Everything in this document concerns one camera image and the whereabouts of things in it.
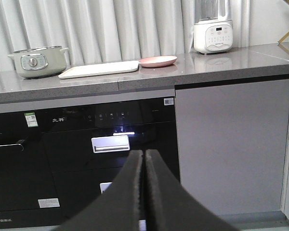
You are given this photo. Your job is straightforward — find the lower silver drawer handle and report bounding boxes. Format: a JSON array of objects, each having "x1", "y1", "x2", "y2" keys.
[{"x1": 100, "y1": 182, "x2": 112, "y2": 194}]

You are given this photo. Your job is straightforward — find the white blender appliance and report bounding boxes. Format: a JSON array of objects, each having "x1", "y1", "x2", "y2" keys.
[{"x1": 194, "y1": 0, "x2": 233, "y2": 54}]

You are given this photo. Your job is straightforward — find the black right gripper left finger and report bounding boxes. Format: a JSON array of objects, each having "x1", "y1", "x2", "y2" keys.
[{"x1": 55, "y1": 150, "x2": 143, "y2": 231}]

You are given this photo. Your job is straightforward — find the green energy label sticker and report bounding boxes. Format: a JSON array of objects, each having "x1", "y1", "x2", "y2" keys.
[{"x1": 24, "y1": 112, "x2": 38, "y2": 128}]

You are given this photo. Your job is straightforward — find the white pleated curtain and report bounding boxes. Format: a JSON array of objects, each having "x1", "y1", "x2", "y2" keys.
[{"x1": 0, "y1": 0, "x2": 289, "y2": 73}]

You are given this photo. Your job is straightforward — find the silver drawer handle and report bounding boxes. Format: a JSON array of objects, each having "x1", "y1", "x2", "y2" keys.
[
  {"x1": 91, "y1": 135, "x2": 130, "y2": 154},
  {"x1": 100, "y1": 182, "x2": 112, "y2": 194}
]

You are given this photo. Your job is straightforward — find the cream bear serving tray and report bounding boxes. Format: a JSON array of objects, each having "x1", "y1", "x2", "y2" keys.
[{"x1": 59, "y1": 61, "x2": 139, "y2": 79}]

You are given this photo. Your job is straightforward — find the black built-in disinfection cabinet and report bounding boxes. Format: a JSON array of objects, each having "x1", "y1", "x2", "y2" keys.
[{"x1": 36, "y1": 97, "x2": 180, "y2": 218}]

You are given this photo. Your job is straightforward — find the pink round plate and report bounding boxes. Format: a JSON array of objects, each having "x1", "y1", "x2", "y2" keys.
[{"x1": 139, "y1": 55, "x2": 177, "y2": 68}]

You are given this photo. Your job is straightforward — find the green electric cooking pot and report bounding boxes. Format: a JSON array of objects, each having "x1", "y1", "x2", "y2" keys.
[{"x1": 8, "y1": 46, "x2": 69, "y2": 78}]

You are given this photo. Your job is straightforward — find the white cabinet door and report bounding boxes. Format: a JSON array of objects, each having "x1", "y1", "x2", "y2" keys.
[{"x1": 175, "y1": 79, "x2": 289, "y2": 215}]

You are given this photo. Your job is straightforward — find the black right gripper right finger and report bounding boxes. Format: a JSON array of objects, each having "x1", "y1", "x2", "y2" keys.
[{"x1": 145, "y1": 150, "x2": 237, "y2": 231}]

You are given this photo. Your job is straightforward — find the upper silver drawer handle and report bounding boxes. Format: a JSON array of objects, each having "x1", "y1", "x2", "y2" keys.
[{"x1": 91, "y1": 135, "x2": 130, "y2": 154}]

